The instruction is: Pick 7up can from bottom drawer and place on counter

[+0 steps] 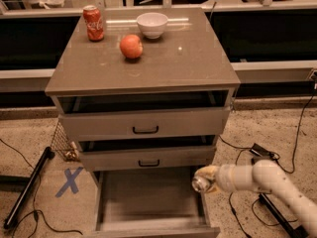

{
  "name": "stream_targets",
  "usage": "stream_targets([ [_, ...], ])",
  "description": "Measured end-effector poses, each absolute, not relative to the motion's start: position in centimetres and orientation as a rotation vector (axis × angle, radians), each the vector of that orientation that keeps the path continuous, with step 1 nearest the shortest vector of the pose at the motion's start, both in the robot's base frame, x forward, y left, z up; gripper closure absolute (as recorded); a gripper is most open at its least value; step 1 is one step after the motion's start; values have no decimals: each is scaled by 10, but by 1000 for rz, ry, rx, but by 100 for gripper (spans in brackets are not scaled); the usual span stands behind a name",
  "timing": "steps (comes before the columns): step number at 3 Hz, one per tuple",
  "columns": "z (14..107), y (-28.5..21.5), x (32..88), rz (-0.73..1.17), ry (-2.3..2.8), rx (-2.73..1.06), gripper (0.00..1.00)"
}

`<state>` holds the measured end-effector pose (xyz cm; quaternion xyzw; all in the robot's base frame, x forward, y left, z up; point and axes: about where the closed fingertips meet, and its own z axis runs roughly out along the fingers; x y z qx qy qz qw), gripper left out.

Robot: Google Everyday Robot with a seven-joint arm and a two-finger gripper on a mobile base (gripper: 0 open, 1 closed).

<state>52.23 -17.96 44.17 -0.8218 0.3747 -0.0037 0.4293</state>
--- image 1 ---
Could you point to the black left stand leg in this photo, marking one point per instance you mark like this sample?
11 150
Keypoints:
12 217

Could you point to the green silver 7up can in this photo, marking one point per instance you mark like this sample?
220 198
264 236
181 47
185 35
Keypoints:
200 184

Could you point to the wire mesh basket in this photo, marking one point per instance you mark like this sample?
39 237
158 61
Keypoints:
62 146

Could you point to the blue tape cross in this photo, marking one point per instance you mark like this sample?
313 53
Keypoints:
70 181

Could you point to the red coca-cola can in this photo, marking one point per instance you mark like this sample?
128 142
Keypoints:
94 24

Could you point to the red apple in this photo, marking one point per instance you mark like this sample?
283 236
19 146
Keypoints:
131 47

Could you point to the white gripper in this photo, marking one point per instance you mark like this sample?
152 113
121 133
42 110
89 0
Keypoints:
225 178

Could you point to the black stand leg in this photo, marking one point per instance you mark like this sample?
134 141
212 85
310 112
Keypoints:
298 232
12 217

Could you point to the bottom grey drawer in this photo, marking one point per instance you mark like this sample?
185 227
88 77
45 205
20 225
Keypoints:
150 203

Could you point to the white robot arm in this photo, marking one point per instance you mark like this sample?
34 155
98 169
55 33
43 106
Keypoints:
263 176

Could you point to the grey drawer cabinet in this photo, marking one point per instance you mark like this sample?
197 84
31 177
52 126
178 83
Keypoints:
185 68

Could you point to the top grey drawer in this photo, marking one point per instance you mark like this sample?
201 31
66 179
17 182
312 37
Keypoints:
145 124

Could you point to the white bowl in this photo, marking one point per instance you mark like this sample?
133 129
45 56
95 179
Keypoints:
152 25

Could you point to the middle grey drawer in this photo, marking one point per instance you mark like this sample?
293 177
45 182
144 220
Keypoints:
147 153

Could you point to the black right stand leg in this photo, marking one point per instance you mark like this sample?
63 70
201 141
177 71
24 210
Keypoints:
298 232

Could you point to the grey drawer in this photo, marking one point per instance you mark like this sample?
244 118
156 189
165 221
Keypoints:
145 124
150 203
147 153

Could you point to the black power adapter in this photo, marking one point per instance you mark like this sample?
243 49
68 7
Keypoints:
260 153

